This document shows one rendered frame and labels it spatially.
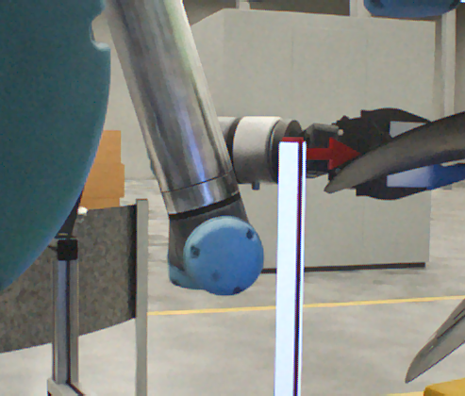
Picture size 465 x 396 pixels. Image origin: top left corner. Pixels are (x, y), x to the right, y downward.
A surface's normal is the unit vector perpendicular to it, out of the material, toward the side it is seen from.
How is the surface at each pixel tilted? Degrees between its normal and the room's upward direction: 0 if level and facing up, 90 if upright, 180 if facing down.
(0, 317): 90
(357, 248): 90
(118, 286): 90
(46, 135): 97
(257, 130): 53
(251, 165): 116
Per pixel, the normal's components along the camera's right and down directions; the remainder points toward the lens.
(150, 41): 0.04, 0.10
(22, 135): 0.80, 0.16
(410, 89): 0.29, 0.05
